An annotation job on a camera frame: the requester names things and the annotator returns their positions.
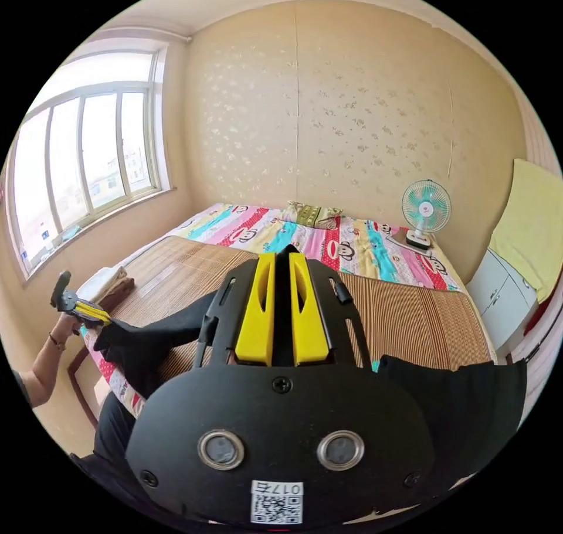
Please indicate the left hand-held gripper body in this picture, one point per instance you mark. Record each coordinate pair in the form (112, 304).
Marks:
(70, 302)

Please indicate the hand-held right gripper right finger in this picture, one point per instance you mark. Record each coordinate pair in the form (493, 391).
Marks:
(310, 323)

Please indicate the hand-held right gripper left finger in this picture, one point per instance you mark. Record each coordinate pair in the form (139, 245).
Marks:
(257, 318)

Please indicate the black pants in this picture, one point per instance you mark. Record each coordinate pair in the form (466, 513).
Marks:
(145, 345)

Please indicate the person's left forearm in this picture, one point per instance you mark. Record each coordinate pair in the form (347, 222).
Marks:
(44, 360)

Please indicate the person's left hand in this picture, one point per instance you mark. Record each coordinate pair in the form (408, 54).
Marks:
(69, 323)

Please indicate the pile of clothes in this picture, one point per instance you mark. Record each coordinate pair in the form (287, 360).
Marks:
(107, 283)

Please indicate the bed with woven mat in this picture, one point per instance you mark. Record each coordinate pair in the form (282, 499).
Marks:
(418, 323)

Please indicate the green patterned pillow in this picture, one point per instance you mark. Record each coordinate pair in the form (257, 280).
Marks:
(312, 215)

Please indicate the person's body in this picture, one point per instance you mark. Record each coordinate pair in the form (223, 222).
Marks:
(110, 437)

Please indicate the window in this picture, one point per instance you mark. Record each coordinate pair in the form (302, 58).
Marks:
(88, 156)

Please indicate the teal table fan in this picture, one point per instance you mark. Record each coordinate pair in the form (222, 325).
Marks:
(424, 208)

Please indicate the white cupboard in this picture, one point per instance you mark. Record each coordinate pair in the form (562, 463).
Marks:
(499, 299)

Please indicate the yellow cloth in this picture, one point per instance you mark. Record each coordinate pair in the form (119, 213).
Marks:
(528, 230)

